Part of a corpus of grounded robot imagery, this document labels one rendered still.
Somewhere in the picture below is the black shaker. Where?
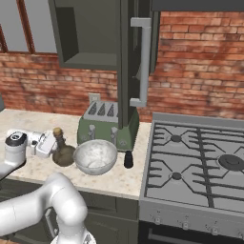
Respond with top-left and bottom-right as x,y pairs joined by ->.
123,150 -> 134,170

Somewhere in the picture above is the grey gas stove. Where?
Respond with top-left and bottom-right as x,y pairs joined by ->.
138,112 -> 244,244

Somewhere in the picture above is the grey cabinet door handle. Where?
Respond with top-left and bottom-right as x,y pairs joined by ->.
129,17 -> 153,109

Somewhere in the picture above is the white wall outlet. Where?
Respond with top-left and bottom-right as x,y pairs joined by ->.
88,92 -> 102,105

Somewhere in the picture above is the dark green wall cabinet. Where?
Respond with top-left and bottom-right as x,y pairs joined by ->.
48,0 -> 122,71

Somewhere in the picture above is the green toaster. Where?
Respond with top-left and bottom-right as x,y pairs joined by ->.
76,100 -> 140,153

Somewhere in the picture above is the dark green base cabinet door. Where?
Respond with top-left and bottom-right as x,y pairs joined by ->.
83,211 -> 140,244

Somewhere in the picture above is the white marbled mixing bowl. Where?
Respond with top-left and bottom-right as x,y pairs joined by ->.
72,138 -> 119,176

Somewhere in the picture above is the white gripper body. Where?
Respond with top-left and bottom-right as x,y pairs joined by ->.
35,130 -> 59,159

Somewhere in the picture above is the dark range hood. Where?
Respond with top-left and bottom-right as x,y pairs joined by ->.
150,0 -> 244,13

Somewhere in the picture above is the dark green drawer front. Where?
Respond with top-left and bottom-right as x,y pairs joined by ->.
77,190 -> 140,221

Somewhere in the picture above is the olive round bottle with cork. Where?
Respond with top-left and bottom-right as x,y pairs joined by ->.
51,127 -> 77,168

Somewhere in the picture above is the window with brown frame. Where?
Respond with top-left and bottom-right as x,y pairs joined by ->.
0,0 -> 59,55

